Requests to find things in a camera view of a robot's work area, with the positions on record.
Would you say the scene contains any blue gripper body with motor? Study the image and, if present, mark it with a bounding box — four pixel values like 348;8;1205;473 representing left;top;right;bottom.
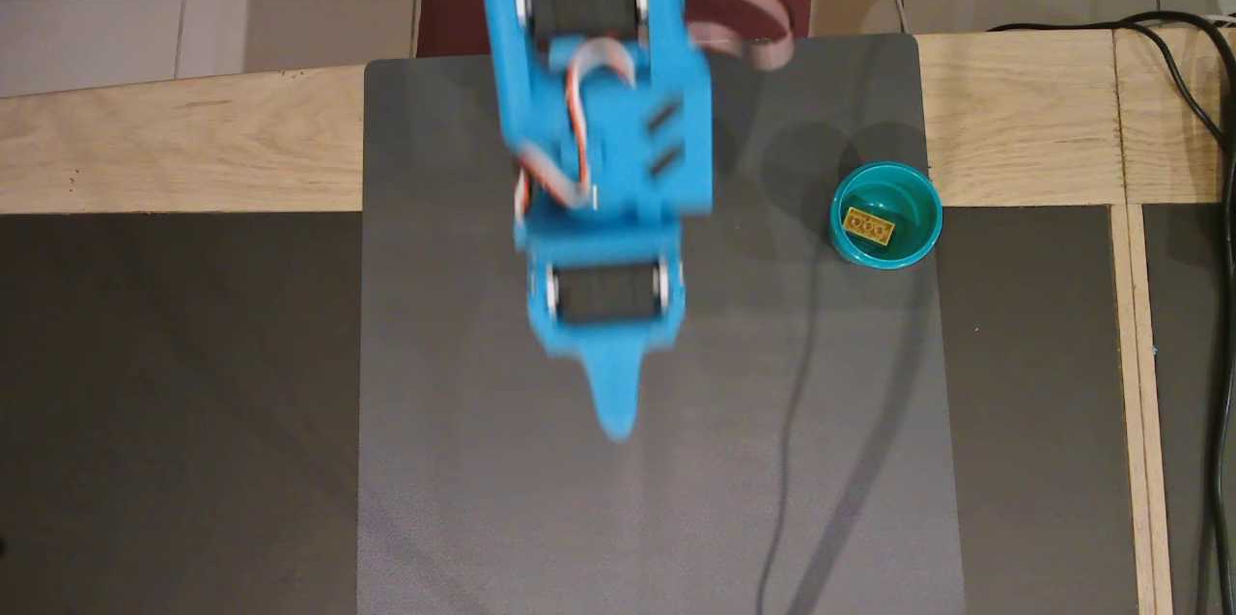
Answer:
515;205;688;334

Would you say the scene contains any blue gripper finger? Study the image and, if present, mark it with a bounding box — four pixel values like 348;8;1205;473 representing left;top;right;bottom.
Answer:
529;321;687;445

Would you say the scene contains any cream lego brick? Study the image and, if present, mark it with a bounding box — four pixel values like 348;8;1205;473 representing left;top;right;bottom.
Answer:
841;206;897;244

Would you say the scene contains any dark grey table mat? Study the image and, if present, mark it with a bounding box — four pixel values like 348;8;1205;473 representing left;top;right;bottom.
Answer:
356;33;968;615

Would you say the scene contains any green plastic cup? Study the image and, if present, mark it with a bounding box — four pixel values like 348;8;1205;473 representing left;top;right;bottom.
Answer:
829;159;944;270

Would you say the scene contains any red white servo cable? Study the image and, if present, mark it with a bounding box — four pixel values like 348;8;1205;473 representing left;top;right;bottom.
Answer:
515;39;640;212
674;0;797;72

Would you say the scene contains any black power cable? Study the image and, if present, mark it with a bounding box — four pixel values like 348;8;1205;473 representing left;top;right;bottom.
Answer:
1144;21;1236;615
985;10;1236;153

